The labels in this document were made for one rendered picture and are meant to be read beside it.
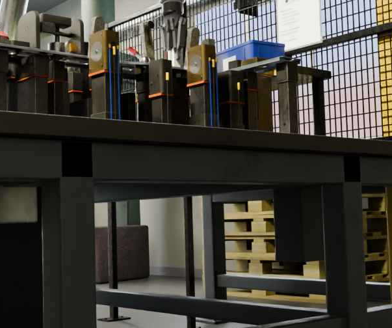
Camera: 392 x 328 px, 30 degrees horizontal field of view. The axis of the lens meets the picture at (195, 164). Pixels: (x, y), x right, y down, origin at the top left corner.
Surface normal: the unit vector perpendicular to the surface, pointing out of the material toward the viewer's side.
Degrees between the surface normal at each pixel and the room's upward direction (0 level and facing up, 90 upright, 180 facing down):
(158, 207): 90
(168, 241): 90
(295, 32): 90
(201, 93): 90
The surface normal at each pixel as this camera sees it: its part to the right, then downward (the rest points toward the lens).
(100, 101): -0.76, -0.03
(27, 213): 0.63, -0.08
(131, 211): 0.83, -0.07
